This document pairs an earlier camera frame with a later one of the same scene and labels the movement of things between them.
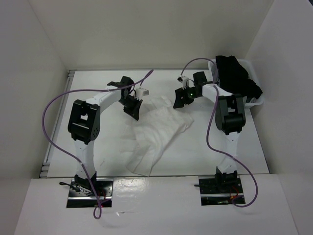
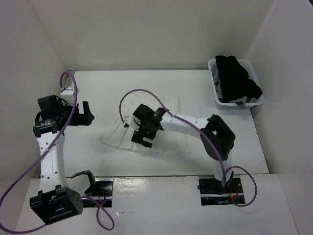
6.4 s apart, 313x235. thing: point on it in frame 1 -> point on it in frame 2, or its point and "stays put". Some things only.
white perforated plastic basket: x=249 y=69 stays put
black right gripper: x=179 y=102 -> x=138 y=136
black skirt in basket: x=234 y=79 stays put
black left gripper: x=134 y=112 -> x=82 y=119
